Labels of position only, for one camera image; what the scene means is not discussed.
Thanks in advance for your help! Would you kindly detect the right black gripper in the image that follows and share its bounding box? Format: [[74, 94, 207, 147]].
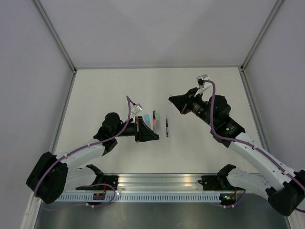
[[170, 87, 215, 126]]

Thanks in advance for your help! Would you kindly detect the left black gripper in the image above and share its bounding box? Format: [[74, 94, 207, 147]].
[[113, 116, 159, 143]]

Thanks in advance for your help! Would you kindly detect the red highlighter marker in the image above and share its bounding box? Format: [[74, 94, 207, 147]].
[[153, 117, 157, 133]]

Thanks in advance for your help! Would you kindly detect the blue highlighter marker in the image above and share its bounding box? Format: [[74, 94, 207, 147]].
[[144, 114, 151, 128]]

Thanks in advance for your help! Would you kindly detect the purple gel pen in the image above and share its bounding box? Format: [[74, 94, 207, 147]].
[[165, 118, 169, 138]]

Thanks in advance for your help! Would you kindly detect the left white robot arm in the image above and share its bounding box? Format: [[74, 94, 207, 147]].
[[26, 113, 160, 204]]

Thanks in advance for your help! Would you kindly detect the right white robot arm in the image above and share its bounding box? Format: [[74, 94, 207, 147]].
[[169, 88, 305, 216]]

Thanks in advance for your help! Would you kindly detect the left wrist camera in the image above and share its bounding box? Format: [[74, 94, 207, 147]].
[[131, 103, 142, 120]]

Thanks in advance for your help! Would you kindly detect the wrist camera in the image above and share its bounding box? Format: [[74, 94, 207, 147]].
[[195, 74, 210, 96], [131, 103, 142, 120]]

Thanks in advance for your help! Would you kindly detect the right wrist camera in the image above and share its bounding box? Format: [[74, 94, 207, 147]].
[[195, 74, 210, 96]]

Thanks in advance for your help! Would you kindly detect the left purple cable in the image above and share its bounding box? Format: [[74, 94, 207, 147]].
[[33, 95, 136, 198]]

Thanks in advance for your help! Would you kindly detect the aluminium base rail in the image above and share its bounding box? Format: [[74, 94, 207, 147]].
[[64, 173, 270, 193]]

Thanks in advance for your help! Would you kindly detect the white slotted cable duct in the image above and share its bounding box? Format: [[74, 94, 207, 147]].
[[56, 192, 221, 203]]

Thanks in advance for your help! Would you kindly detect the left aluminium frame post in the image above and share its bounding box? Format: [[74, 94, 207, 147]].
[[32, 0, 77, 72]]

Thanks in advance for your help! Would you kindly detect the aluminium frame post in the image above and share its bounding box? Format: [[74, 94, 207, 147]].
[[240, 0, 285, 73], [32, 0, 77, 72]]

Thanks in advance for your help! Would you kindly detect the right aluminium frame post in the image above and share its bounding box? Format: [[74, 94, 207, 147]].
[[240, 0, 285, 73]]

